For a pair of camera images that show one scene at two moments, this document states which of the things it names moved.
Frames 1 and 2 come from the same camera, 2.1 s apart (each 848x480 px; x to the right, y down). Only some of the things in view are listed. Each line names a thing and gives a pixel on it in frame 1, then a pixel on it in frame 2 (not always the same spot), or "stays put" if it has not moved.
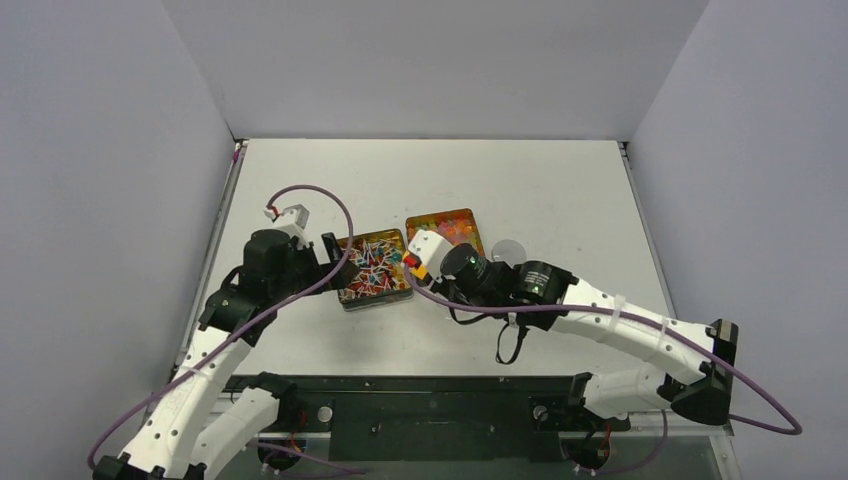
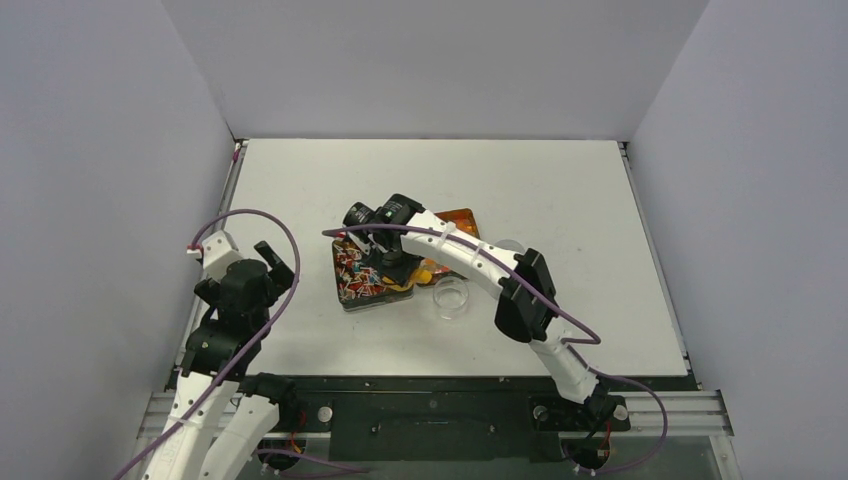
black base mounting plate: [438, 418] stays put
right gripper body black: [431, 281] to [395, 263]
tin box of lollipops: [382, 276] stays put
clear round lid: [509, 250] stays put
